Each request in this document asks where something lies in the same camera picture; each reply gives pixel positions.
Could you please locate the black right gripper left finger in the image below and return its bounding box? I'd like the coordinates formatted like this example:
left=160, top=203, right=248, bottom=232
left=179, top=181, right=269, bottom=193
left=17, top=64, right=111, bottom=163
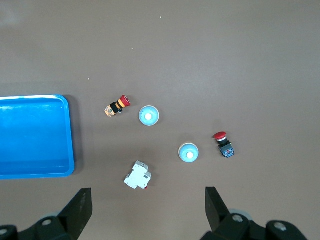
left=14, top=187, right=94, bottom=240

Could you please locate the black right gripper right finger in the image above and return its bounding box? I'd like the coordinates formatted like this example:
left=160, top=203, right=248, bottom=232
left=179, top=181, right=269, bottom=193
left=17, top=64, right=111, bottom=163
left=199, top=186, right=267, bottom=240

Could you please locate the blue service bell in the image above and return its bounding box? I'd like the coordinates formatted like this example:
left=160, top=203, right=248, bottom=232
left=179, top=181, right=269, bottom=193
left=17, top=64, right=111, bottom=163
left=178, top=142, right=200, bottom=164
left=138, top=105, right=160, bottom=127

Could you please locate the blue plastic tray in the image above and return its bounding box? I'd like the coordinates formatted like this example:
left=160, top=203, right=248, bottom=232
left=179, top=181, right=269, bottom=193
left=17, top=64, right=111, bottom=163
left=0, top=94, right=76, bottom=180

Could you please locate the red mushroom button black base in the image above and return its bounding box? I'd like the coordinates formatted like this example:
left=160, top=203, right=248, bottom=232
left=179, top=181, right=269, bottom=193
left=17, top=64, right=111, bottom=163
left=213, top=131, right=237, bottom=159

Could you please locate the white circuit breaker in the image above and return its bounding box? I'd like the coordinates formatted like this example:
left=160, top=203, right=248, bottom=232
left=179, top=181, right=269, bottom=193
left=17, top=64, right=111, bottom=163
left=123, top=160, right=153, bottom=191

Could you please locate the red yellow emergency stop button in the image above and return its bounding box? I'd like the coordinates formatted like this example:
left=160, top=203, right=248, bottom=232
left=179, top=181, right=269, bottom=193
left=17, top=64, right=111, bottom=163
left=104, top=94, right=132, bottom=118

